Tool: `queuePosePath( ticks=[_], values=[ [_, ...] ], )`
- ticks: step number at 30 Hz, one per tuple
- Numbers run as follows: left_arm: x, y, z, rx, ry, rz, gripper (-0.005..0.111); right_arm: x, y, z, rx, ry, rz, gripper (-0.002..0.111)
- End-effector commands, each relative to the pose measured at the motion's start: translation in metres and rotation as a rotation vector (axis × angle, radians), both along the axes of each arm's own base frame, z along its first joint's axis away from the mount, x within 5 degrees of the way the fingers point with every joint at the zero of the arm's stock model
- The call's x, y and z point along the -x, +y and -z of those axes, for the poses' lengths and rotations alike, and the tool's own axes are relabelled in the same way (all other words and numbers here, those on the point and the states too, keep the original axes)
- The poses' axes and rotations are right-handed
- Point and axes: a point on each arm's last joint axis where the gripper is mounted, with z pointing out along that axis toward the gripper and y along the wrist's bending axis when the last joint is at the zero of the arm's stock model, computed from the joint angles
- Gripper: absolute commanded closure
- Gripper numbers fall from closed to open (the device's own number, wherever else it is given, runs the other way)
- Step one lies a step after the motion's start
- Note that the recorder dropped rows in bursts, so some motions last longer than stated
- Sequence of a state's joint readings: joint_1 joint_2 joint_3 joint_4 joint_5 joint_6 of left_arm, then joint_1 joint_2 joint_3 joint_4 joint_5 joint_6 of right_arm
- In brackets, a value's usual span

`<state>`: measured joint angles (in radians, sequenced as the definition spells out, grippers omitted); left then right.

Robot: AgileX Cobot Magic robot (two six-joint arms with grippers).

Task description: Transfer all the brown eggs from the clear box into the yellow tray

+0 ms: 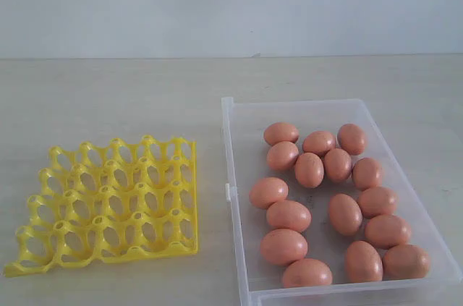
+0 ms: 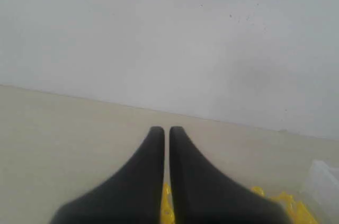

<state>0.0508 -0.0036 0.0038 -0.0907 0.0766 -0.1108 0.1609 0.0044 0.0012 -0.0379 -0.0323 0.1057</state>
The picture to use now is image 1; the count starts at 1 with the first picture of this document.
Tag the clear plastic container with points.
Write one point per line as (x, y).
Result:
(259, 282)

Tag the yellow plastic egg tray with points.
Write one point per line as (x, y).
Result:
(113, 204)

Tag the brown egg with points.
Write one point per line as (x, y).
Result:
(362, 263)
(344, 214)
(406, 262)
(386, 231)
(288, 214)
(319, 142)
(279, 132)
(352, 139)
(367, 173)
(282, 156)
(377, 201)
(268, 191)
(307, 272)
(283, 246)
(338, 165)
(309, 171)

